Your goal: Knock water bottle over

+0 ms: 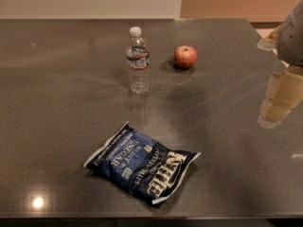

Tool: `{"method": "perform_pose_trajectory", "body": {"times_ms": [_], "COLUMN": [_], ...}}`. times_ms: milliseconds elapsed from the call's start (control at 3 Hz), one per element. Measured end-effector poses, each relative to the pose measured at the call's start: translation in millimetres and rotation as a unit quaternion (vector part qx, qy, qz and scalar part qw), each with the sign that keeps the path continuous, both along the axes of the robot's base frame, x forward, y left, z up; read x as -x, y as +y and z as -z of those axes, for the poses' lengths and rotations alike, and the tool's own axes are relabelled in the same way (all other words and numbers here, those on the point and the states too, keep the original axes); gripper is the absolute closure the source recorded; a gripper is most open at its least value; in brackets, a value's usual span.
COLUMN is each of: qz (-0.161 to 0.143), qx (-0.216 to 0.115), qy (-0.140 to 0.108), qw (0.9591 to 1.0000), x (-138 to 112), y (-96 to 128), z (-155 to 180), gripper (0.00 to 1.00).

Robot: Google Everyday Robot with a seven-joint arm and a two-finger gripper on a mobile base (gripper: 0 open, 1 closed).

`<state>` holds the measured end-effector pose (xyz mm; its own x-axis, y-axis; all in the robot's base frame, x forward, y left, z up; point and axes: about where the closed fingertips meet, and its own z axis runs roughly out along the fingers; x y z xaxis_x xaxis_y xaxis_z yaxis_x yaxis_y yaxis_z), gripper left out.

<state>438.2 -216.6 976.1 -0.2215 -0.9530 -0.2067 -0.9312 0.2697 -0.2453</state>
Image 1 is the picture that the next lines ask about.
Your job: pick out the clear plastic water bottle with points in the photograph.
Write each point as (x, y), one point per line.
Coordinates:
(138, 61)

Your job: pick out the blue kettle chips bag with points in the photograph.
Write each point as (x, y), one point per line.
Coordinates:
(141, 166)

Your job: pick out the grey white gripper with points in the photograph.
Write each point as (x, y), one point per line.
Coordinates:
(292, 40)

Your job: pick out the red apple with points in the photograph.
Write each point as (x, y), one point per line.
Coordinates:
(185, 56)

